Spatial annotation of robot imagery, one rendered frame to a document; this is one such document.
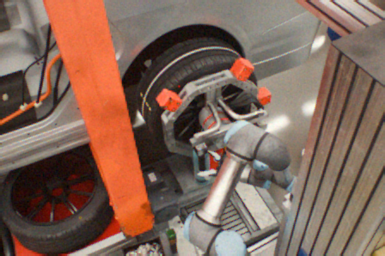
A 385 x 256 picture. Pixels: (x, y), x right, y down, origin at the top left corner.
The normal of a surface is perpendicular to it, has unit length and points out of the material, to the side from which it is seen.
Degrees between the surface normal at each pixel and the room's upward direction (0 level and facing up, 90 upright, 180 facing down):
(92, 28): 90
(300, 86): 0
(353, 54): 0
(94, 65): 90
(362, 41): 0
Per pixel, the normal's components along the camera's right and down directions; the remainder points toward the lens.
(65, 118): 0.42, 0.66
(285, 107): -0.05, -0.66
